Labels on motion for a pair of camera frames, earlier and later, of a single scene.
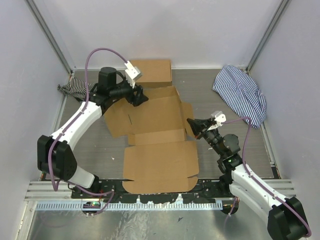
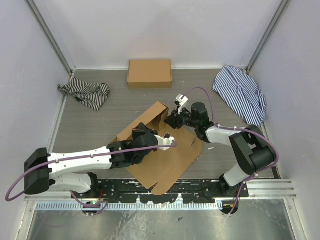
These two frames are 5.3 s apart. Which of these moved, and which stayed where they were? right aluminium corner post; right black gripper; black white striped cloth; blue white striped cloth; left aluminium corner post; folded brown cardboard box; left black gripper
Moved: left black gripper; right black gripper
Stayed: folded brown cardboard box; right aluminium corner post; black white striped cloth; left aluminium corner post; blue white striped cloth
